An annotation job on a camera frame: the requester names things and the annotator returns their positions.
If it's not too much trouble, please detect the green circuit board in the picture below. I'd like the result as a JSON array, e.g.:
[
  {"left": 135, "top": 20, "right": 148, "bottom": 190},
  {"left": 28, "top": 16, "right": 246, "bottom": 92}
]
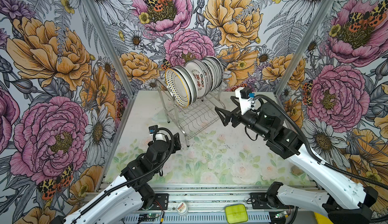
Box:
[{"left": 137, "top": 213, "right": 164, "bottom": 224}]

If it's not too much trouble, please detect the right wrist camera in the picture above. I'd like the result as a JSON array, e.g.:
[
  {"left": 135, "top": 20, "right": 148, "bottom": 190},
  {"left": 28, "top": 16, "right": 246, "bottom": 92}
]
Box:
[{"left": 235, "top": 87, "right": 256, "bottom": 115}]

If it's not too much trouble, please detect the green square box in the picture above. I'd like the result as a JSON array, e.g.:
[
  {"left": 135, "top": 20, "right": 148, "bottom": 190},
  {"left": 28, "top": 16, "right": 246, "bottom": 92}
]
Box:
[{"left": 225, "top": 204, "right": 249, "bottom": 224}]

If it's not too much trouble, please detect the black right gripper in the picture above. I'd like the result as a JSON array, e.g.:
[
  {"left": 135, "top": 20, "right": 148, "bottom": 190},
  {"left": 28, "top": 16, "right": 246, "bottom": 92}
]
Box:
[{"left": 216, "top": 98, "right": 273, "bottom": 140}]

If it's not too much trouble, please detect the aluminium corner post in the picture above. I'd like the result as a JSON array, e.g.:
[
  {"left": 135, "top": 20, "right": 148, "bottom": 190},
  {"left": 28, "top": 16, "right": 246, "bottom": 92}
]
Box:
[
  {"left": 81, "top": 0, "right": 134, "bottom": 99},
  {"left": 274, "top": 0, "right": 334, "bottom": 96}
]

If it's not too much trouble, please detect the silver wire dish rack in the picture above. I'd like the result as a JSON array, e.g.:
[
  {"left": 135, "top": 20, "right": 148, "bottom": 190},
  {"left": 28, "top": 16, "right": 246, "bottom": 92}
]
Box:
[{"left": 156, "top": 79, "right": 226, "bottom": 147}]

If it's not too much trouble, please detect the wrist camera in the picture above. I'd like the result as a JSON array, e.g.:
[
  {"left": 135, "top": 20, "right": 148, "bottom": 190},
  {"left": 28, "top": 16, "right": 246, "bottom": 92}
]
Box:
[
  {"left": 149, "top": 125, "right": 166, "bottom": 142},
  {"left": 235, "top": 87, "right": 256, "bottom": 115}
]

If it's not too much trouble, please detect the yellow box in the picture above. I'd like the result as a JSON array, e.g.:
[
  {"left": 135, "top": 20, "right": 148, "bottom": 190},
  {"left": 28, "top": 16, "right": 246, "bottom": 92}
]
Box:
[{"left": 314, "top": 212, "right": 333, "bottom": 224}]

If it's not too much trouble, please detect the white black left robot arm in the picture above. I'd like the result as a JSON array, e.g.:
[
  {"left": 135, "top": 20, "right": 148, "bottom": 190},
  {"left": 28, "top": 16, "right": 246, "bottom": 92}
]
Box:
[{"left": 52, "top": 133, "right": 181, "bottom": 224}]

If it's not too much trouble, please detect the red floral pattern plate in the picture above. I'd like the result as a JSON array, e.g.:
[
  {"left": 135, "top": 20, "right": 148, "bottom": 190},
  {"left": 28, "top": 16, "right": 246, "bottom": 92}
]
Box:
[{"left": 194, "top": 59, "right": 211, "bottom": 95}]

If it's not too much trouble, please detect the yellow rim dotted plate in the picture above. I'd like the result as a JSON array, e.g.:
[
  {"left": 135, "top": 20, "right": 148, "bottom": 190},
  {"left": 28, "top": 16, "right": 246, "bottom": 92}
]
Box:
[{"left": 165, "top": 68, "right": 191, "bottom": 108}]

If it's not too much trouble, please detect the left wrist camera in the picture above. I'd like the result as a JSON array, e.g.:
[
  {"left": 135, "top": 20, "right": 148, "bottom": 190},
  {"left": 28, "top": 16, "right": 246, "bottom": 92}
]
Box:
[{"left": 149, "top": 125, "right": 166, "bottom": 142}]

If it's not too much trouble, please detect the black striped rim plate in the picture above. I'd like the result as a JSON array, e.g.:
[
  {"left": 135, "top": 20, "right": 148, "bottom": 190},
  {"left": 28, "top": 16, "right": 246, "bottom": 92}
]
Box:
[{"left": 185, "top": 60, "right": 207, "bottom": 99}]

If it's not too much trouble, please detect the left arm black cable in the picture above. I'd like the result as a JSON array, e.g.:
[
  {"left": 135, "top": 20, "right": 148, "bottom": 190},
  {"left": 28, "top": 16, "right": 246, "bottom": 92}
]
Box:
[{"left": 69, "top": 126, "right": 176, "bottom": 222}]

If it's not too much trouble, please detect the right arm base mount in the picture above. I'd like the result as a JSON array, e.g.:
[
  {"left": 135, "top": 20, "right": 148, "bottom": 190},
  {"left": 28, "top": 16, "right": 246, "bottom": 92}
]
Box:
[{"left": 247, "top": 192, "right": 294, "bottom": 209}]

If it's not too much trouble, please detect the black geometric pattern plate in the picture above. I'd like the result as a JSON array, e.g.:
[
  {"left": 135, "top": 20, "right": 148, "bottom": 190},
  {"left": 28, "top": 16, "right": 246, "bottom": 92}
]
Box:
[{"left": 174, "top": 65, "right": 198, "bottom": 105}]

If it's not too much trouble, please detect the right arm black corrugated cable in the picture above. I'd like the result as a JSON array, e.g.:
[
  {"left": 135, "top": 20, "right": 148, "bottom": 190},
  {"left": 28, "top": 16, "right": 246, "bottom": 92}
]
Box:
[{"left": 253, "top": 94, "right": 388, "bottom": 224}]

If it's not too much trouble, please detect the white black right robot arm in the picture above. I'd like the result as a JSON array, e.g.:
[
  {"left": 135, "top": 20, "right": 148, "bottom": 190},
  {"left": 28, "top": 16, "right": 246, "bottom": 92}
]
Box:
[{"left": 215, "top": 95, "right": 378, "bottom": 224}]

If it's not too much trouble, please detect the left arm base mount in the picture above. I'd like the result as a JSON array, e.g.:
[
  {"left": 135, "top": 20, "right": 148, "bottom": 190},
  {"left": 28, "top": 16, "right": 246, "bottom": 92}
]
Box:
[{"left": 142, "top": 193, "right": 169, "bottom": 211}]

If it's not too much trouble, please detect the left aluminium corner post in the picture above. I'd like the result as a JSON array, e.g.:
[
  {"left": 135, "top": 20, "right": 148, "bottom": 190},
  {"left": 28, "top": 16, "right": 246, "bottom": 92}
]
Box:
[{"left": 81, "top": 0, "right": 134, "bottom": 99}]

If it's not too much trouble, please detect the right aluminium corner post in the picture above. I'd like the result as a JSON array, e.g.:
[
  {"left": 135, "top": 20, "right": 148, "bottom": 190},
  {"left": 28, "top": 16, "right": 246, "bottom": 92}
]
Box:
[{"left": 274, "top": 0, "right": 334, "bottom": 96}]

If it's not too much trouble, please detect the round tape roll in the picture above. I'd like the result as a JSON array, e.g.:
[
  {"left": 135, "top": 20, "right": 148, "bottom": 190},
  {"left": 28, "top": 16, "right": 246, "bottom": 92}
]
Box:
[{"left": 176, "top": 202, "right": 189, "bottom": 216}]

